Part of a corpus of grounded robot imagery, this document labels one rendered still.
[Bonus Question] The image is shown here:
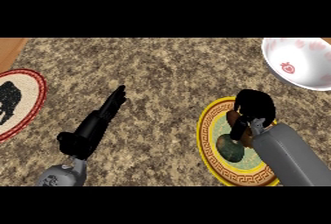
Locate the white bowl with strawberry print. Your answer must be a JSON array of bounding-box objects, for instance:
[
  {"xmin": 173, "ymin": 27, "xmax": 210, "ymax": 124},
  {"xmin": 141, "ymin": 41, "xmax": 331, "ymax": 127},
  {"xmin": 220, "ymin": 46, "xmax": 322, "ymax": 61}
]
[{"xmin": 262, "ymin": 38, "xmax": 331, "ymax": 92}]

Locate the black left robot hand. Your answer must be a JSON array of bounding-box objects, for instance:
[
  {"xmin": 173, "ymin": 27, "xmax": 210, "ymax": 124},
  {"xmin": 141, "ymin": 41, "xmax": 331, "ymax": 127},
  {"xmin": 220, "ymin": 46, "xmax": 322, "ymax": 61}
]
[{"xmin": 56, "ymin": 84, "xmax": 129, "ymax": 161}]

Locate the dark green round vegetable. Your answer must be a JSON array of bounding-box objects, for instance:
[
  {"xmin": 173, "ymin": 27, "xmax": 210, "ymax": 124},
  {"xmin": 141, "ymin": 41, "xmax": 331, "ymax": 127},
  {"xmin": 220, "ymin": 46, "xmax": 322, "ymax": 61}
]
[{"xmin": 214, "ymin": 134, "xmax": 245, "ymax": 164}]

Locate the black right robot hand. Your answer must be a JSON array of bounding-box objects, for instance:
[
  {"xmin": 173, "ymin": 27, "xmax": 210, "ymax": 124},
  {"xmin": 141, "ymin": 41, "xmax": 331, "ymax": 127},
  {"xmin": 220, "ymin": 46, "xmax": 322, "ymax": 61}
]
[{"xmin": 229, "ymin": 88, "xmax": 278, "ymax": 142}]

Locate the brown sweet potato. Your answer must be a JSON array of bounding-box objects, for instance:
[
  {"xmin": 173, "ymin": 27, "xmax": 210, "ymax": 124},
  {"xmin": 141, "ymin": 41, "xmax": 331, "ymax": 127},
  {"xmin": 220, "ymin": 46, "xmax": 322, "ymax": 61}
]
[{"xmin": 226, "ymin": 109, "xmax": 254, "ymax": 149}]

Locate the yellow rimmed patterned plate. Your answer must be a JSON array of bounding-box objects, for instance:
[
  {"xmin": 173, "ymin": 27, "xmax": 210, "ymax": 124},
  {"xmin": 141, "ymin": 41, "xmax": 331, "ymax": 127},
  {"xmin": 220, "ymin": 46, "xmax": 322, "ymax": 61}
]
[{"xmin": 195, "ymin": 96, "xmax": 282, "ymax": 187}]

